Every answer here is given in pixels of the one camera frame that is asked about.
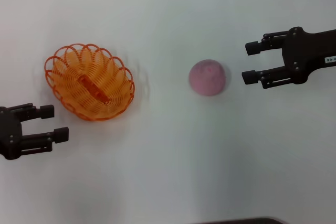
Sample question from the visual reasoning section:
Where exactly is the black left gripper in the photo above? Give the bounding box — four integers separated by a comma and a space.
0, 102, 70, 161

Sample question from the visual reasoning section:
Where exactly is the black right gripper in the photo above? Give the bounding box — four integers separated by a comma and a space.
241, 26, 336, 90

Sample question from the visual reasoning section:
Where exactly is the pink peach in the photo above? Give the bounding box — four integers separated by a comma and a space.
188, 59, 227, 97

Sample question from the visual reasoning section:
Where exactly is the orange wire basket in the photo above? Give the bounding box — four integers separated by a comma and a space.
44, 42, 136, 122

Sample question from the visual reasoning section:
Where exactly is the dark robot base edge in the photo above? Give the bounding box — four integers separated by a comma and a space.
198, 216, 288, 224

